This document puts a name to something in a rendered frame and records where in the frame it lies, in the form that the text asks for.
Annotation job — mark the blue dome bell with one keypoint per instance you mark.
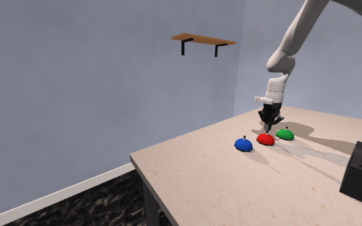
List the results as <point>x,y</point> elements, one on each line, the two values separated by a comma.
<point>243,145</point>

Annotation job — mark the red dome bell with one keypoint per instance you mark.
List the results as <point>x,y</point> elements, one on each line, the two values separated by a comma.
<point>265,139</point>

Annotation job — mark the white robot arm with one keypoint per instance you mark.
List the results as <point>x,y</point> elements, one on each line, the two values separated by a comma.
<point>282,61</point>

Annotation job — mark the green bell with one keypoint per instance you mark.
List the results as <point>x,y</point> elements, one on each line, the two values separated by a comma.
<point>285,134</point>

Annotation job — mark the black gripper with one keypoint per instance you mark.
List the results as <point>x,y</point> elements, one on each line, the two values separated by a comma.
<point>268,115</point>

